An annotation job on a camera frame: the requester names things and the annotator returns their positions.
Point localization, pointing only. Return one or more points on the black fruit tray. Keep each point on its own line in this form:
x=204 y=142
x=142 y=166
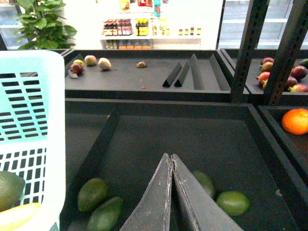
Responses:
x=164 y=75
x=230 y=143

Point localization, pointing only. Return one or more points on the orange fruit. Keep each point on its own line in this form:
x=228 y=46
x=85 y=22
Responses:
x=295 y=121

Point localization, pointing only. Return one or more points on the green potted plant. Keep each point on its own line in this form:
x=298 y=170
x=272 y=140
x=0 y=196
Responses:
x=42 y=25

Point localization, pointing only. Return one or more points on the yellow mango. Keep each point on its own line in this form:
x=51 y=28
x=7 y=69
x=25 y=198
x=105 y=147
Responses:
x=16 y=217

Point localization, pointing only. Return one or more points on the green avocado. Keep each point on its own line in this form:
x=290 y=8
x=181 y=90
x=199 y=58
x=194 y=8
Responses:
x=91 y=194
x=11 y=189
x=234 y=203
x=106 y=215
x=206 y=182

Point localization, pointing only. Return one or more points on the black divider strip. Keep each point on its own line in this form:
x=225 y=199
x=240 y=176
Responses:
x=87 y=138

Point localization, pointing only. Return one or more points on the black shelf post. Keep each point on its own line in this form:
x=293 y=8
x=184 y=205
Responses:
x=256 y=14

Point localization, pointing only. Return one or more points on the light teal plastic basket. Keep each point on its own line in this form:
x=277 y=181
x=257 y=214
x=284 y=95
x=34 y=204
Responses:
x=32 y=130

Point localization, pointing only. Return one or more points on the white grocery shelf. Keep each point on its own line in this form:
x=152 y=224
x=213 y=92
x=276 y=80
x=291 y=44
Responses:
x=182 y=24

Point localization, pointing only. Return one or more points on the black upper fruit tray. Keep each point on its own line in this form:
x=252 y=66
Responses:
x=164 y=75

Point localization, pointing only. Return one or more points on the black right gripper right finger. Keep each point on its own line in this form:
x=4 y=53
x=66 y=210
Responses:
x=194 y=208

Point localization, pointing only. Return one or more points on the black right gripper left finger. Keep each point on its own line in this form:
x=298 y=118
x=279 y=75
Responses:
x=153 y=210

